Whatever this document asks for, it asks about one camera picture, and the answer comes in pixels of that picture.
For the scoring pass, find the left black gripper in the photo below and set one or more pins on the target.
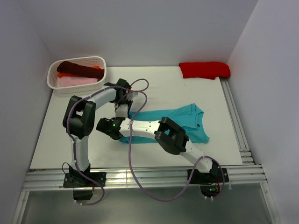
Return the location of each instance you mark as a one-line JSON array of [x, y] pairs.
[[130, 102]]

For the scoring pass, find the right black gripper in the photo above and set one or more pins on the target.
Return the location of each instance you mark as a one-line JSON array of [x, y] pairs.
[[114, 118]]

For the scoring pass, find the teal t shirt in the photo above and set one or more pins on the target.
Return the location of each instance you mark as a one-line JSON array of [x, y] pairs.
[[189, 117]]

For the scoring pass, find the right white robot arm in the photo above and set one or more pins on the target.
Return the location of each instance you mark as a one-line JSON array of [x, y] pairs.
[[169, 135]]

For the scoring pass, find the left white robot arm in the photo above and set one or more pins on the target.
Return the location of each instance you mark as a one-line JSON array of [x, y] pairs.
[[79, 121]]

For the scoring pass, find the white plastic basket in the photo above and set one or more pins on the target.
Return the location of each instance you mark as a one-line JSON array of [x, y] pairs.
[[90, 61]]

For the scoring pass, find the pink rolled shirt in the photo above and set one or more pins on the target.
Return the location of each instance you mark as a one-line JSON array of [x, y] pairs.
[[74, 81]]

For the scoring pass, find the dark red rolled shirt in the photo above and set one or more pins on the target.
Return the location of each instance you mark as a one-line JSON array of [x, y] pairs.
[[80, 70]]

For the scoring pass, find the orange rolled shirt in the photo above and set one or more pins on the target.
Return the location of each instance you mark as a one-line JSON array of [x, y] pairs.
[[60, 75]]

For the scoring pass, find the red folded t shirt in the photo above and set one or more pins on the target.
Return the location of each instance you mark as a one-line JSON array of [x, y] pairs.
[[206, 70]]

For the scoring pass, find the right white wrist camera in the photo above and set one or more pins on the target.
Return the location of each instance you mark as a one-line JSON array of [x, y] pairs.
[[121, 111]]

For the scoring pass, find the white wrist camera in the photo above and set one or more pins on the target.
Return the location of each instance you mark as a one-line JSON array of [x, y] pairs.
[[121, 111], [132, 94]]

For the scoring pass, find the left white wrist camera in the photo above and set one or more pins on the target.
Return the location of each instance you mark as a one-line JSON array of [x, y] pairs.
[[132, 94]]

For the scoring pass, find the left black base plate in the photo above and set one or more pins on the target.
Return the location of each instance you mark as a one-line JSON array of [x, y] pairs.
[[83, 188]]

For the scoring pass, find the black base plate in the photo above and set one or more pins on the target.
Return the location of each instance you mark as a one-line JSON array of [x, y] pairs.
[[210, 184], [83, 188]]

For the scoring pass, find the aluminium front rail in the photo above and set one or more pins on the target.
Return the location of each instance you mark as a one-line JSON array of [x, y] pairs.
[[46, 180]]

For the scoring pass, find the aluminium rail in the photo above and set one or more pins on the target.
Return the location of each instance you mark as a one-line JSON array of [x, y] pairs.
[[245, 152], [46, 180]]

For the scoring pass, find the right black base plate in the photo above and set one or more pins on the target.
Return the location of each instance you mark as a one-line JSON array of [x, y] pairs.
[[210, 184]]

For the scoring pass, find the aluminium right side rail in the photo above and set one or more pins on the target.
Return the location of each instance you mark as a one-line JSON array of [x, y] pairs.
[[245, 152]]

